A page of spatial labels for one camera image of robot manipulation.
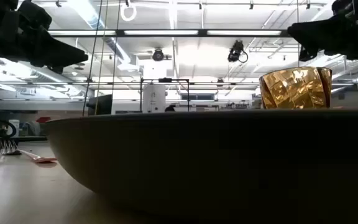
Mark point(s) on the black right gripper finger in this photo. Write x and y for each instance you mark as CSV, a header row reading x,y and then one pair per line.
x,y
319,32
308,54

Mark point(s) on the amber faceted glass cup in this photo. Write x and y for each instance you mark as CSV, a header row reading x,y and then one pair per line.
x,y
294,88

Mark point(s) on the dark round plate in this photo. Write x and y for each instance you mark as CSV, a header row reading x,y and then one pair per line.
x,y
197,161

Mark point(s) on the black plastic tray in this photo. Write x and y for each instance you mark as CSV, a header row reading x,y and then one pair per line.
x,y
26,138

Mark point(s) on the red box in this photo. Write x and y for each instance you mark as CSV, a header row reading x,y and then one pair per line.
x,y
43,119

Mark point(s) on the black computer monitor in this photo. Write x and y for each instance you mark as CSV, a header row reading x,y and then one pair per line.
x,y
101,105

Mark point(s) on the black overhead light bar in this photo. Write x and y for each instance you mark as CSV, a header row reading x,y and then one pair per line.
x,y
120,32

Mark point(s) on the white plastic container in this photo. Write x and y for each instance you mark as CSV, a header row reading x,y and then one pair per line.
x,y
13,128

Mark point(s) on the round black ceiling fixture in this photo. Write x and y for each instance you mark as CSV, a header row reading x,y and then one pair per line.
x,y
158,55

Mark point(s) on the white standing pillar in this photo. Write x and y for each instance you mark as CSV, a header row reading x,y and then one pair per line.
x,y
154,98

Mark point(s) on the black ceiling-mounted camera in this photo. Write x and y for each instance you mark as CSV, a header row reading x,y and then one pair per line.
x,y
236,49

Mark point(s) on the black metal stand frame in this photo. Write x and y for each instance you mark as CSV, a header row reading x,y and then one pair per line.
x,y
166,80

